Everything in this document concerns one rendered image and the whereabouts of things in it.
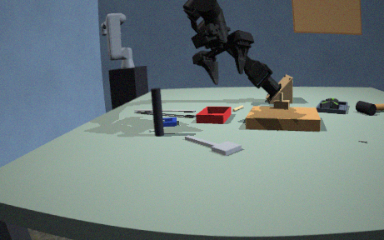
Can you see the red shallow tray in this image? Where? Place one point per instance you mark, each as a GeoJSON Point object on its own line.
{"type": "Point", "coordinates": [214, 115]}

